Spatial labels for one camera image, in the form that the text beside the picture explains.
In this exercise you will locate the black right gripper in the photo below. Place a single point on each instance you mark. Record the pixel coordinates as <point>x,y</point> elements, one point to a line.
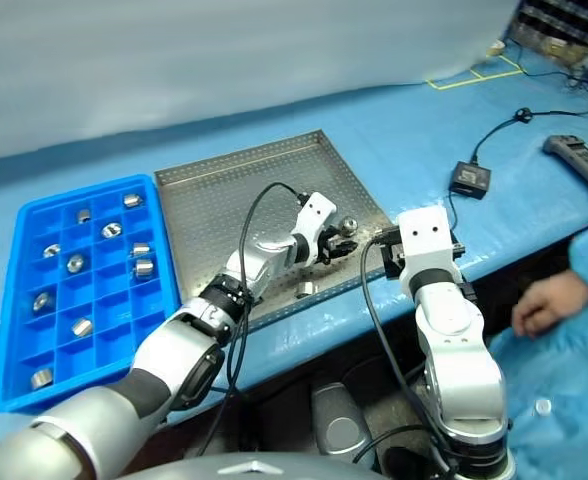
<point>389,260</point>

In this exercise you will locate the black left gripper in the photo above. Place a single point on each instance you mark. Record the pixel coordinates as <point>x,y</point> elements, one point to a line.
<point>330,245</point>

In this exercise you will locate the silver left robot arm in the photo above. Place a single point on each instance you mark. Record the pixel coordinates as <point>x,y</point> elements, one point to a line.
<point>174,345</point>

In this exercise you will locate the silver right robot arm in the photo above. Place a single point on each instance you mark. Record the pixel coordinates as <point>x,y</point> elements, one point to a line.
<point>449,350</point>

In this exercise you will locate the blue compartment tray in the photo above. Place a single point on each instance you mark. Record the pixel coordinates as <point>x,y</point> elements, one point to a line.
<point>114,300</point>

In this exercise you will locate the person's bare hand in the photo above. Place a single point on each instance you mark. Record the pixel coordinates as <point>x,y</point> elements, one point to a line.
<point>549,305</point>

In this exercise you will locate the black power adapter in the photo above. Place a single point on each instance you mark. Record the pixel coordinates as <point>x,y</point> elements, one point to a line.
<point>469,180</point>

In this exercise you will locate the perforated metal tray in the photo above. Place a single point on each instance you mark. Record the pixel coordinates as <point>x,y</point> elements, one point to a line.
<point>214,200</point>

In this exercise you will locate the grey rounded shape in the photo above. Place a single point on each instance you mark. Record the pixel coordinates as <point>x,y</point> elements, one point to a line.
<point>339,425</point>

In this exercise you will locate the grey handheld controller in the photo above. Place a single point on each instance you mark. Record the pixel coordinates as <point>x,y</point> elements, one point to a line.
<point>579,160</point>

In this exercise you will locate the grey robot torso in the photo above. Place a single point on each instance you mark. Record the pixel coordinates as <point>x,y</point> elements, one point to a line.
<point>254,467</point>

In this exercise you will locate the small white object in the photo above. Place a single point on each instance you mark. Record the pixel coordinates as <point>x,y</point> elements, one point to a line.
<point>496,46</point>

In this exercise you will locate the shelf rack with parts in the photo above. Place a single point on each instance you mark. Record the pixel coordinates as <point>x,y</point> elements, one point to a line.
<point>559,30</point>

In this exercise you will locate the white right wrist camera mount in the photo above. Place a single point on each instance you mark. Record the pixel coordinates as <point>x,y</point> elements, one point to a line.
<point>424,235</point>

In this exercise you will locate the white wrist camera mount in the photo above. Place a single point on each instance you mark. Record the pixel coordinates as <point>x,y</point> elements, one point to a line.
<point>424,235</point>
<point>316,210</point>

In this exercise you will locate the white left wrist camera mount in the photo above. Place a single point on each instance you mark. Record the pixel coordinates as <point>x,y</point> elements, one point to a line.
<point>316,210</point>

